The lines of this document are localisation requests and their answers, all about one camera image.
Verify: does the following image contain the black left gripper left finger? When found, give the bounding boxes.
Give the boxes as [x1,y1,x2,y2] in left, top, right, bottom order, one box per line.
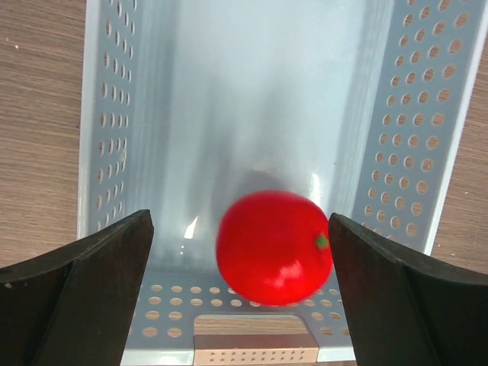
[1,210,154,365]

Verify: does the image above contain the red fake apple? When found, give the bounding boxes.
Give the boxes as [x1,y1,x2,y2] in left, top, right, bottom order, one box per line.
[216,190,333,307]

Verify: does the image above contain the light blue plastic basket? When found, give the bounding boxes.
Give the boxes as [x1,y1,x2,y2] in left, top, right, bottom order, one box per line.
[77,1,487,365]

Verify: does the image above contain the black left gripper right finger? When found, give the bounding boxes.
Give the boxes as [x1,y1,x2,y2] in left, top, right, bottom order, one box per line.
[329,213,487,365]

